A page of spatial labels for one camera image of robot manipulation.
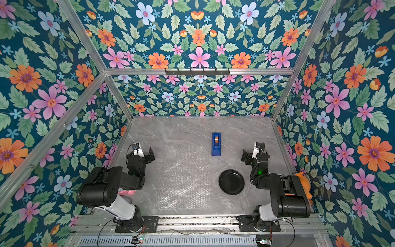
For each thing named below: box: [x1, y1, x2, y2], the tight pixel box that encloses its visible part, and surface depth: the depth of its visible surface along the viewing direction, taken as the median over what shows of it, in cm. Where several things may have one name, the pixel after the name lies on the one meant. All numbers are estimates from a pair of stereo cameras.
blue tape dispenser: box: [211, 132, 222, 156], surface depth 100 cm
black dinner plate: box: [218, 169, 245, 196], surface depth 88 cm
